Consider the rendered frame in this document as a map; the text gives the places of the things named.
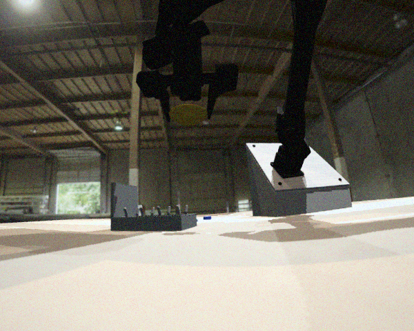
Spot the black dish rack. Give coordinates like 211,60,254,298
110,183,197,232

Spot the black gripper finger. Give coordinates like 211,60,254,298
207,74,226,119
148,80,170,122

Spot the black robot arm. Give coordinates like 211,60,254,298
142,0,328,178

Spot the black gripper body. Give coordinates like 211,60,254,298
136,42,239,97

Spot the yellow plate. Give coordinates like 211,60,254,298
169,104,208,126

